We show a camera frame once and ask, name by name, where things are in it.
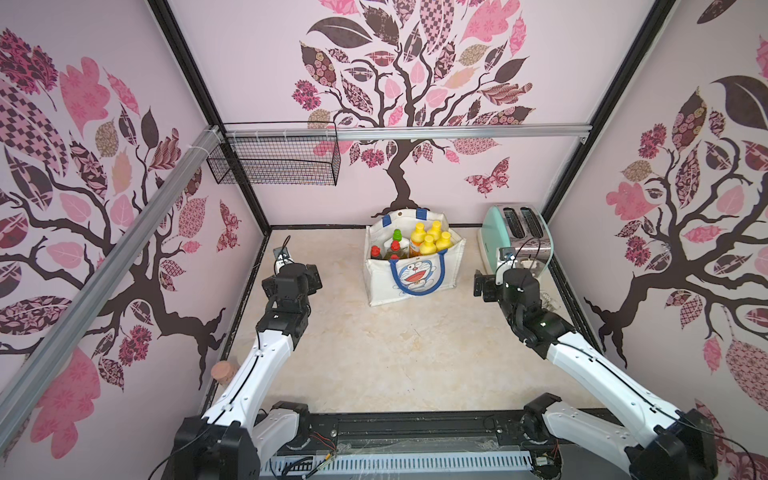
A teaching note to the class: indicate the white canvas shopping bag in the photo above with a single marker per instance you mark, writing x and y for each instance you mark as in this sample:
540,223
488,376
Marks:
389,281

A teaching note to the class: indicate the black wire mesh basket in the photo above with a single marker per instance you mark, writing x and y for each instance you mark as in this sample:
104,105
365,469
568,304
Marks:
278,153

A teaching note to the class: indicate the black base frame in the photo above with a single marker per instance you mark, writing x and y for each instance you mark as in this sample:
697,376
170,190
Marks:
484,444

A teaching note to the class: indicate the aluminium rail back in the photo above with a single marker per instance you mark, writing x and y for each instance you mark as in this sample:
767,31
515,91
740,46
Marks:
417,133

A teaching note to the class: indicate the round beige lid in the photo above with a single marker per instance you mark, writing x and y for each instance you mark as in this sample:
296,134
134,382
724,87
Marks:
223,372

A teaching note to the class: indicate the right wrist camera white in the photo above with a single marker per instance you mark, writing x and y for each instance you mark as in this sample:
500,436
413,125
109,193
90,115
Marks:
507,260

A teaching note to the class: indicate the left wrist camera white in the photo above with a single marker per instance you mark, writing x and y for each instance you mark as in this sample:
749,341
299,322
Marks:
282,258

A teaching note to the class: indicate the aluminium rail left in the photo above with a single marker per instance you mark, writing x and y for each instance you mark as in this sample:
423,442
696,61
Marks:
22,393

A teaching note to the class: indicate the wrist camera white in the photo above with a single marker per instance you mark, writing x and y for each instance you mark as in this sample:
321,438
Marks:
282,258
507,260

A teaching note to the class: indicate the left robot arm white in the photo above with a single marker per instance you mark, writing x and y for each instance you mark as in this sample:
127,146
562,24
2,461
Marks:
232,440

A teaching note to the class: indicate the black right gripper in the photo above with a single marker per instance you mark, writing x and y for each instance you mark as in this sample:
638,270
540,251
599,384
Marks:
486,287

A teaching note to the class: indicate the orange dish soap bottle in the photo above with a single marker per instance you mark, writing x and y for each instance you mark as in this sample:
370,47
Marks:
428,246
417,238
444,242
435,230

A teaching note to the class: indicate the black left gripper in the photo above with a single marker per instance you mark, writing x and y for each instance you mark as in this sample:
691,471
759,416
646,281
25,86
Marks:
314,279

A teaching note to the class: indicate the aluminium rail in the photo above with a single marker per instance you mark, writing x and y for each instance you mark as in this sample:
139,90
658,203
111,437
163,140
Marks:
417,133
22,393

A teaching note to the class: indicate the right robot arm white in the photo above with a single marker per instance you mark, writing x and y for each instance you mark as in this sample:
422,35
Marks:
650,438

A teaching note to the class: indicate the mint chrome toaster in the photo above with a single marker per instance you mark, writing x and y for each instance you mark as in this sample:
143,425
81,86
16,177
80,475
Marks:
519,226

